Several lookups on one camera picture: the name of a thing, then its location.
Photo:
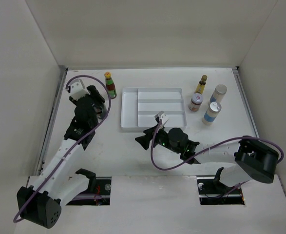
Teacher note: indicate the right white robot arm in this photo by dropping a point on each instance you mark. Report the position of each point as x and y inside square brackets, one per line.
[251, 158]

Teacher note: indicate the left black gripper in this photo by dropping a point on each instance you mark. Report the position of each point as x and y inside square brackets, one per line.
[95, 95]

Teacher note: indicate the metal table rail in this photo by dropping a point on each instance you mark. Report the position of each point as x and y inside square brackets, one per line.
[245, 101]
[47, 136]

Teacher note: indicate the left metal table rail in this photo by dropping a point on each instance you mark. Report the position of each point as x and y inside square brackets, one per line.
[47, 136]

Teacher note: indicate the yellow cap chili sauce bottle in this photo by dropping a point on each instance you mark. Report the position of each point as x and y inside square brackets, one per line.
[110, 85]

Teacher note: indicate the white lid brown sauce jar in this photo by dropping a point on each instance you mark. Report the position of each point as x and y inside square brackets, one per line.
[196, 101]

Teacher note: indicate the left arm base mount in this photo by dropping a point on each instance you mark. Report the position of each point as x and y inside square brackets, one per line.
[98, 195]

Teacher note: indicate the grey cap white shaker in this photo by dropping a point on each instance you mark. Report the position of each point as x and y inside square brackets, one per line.
[218, 94]

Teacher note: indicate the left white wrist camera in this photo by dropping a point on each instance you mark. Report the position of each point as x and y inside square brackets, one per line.
[77, 89]

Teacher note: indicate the small yellow oil bottle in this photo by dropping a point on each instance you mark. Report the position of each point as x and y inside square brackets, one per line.
[201, 85]

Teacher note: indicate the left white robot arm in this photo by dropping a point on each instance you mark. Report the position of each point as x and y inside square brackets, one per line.
[42, 201]

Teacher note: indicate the right metal table rail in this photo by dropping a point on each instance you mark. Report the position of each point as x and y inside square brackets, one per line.
[245, 101]

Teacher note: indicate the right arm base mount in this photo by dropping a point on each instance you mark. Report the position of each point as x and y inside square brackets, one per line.
[213, 192]

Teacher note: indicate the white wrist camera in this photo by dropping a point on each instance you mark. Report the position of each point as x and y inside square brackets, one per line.
[77, 89]
[161, 118]

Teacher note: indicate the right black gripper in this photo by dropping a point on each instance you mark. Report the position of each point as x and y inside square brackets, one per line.
[144, 140]

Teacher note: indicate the white flip cap shaker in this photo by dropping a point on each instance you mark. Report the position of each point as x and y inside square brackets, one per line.
[211, 113]

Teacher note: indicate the white divided plastic tray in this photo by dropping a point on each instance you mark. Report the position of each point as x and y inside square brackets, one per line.
[141, 104]

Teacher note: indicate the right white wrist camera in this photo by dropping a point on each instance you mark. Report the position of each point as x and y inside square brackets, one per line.
[161, 118]

